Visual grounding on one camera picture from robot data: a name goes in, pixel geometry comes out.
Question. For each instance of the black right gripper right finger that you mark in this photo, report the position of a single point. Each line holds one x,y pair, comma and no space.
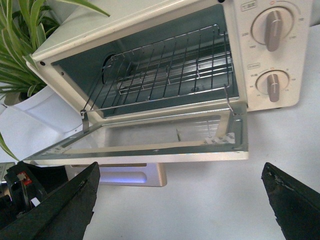
295,205

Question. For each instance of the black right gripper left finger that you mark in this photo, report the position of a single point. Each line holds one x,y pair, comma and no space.
63,215

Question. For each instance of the silver oven door handle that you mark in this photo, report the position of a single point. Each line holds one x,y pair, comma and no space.
133,174

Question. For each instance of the glass oven door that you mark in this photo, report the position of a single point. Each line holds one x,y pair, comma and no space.
219,133

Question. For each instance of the cream Toshiba toaster oven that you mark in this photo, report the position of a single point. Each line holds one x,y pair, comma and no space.
70,60

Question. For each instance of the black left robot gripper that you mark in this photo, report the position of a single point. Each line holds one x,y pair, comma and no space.
26,182

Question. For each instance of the white plant pot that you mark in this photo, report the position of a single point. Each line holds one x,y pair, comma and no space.
47,107

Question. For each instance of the beige timer knob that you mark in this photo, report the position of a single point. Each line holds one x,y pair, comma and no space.
272,83

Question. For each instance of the small green leaf scrap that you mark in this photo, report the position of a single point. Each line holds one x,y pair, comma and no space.
178,135

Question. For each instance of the beige temperature knob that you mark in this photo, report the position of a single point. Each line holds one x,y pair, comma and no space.
271,26

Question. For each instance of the green spider plant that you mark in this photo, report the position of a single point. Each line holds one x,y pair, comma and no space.
24,26

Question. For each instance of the metal wire oven rack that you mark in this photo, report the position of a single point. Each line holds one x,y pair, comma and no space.
198,62

